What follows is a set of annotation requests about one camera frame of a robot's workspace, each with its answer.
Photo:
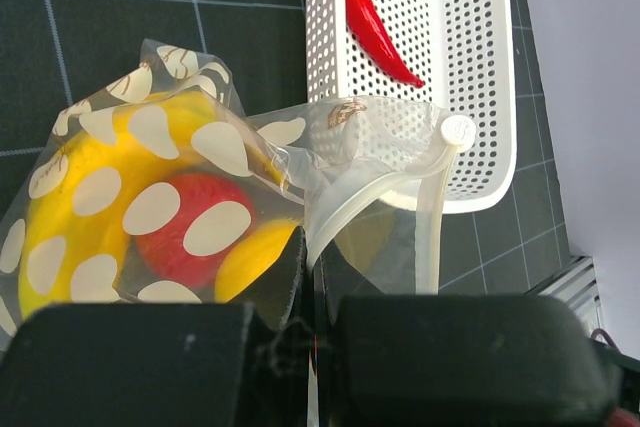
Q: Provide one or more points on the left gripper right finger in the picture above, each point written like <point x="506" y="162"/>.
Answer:
<point x="452" y="360"/>

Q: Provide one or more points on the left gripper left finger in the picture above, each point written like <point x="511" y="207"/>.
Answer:
<point x="236" y="364"/>

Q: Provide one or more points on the red apple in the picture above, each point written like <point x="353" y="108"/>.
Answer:
<point x="213" y="215"/>

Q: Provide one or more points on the polka dot zip bag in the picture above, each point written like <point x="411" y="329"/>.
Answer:
<point x="369" y="173"/>

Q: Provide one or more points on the yellow banana bunch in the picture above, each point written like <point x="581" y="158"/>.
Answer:
<point x="109" y="184"/>

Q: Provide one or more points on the white perforated plastic basket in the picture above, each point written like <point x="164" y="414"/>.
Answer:
<point x="463" y="52"/>

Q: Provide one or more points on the red chili pepper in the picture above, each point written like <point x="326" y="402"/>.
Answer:
<point x="369" y="30"/>

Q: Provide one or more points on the black grid mat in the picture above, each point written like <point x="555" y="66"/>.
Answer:
<point x="56" y="52"/>

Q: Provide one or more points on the aluminium frame rail right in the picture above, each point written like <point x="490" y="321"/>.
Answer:
<point x="576" y="285"/>

